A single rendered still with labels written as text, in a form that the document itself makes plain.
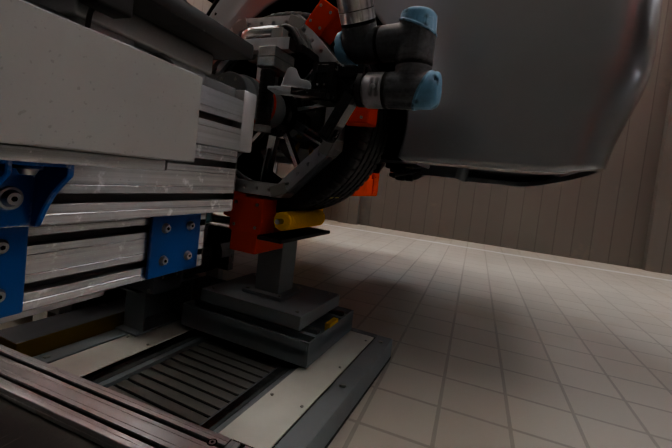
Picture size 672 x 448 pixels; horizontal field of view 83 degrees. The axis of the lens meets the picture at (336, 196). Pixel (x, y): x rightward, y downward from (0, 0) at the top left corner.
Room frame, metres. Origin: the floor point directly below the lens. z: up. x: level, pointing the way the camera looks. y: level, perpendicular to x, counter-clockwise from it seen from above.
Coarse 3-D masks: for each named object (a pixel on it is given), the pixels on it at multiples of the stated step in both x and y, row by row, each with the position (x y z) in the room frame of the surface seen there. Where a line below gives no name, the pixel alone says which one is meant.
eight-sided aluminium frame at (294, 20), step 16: (288, 16) 1.15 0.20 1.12; (240, 32) 1.22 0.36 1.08; (304, 32) 1.12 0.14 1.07; (320, 48) 1.10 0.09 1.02; (224, 64) 1.29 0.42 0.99; (320, 144) 1.09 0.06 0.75; (336, 144) 1.08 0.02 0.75; (304, 160) 1.10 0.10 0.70; (320, 160) 1.08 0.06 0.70; (288, 176) 1.12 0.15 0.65; (304, 176) 1.10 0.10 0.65; (256, 192) 1.17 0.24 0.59; (272, 192) 1.14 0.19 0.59; (288, 192) 1.13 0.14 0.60
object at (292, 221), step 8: (280, 216) 1.14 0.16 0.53; (288, 216) 1.13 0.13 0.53; (296, 216) 1.17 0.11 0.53; (304, 216) 1.22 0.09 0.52; (312, 216) 1.26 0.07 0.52; (320, 216) 1.31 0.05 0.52; (280, 224) 1.14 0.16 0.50; (288, 224) 1.13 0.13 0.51; (296, 224) 1.17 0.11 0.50; (304, 224) 1.22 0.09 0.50; (312, 224) 1.28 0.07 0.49; (320, 224) 1.34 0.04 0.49
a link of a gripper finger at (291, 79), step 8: (288, 72) 0.82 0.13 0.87; (296, 72) 0.82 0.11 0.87; (288, 80) 0.82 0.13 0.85; (296, 80) 0.82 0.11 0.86; (304, 80) 0.83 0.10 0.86; (272, 88) 0.82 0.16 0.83; (280, 88) 0.82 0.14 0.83; (288, 88) 0.81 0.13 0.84; (296, 96) 0.83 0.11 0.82; (304, 96) 0.82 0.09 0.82
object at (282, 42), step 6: (252, 42) 0.96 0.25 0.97; (258, 42) 0.96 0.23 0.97; (264, 42) 0.95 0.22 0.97; (270, 42) 0.94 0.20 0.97; (276, 42) 0.93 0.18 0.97; (282, 42) 0.93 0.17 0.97; (288, 42) 0.92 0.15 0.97; (294, 42) 0.94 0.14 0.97; (258, 48) 0.95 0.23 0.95; (282, 48) 0.93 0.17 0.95; (288, 48) 0.92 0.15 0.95; (294, 48) 0.94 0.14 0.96
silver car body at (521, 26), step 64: (256, 0) 1.47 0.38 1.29; (384, 0) 1.27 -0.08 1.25; (448, 0) 1.18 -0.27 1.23; (512, 0) 1.11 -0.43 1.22; (576, 0) 1.05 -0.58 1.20; (640, 0) 1.04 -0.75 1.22; (448, 64) 1.17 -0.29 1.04; (512, 64) 1.10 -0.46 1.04; (576, 64) 1.04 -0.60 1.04; (640, 64) 1.07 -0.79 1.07; (448, 128) 1.16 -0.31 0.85; (512, 128) 1.09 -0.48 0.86; (576, 128) 1.05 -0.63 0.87
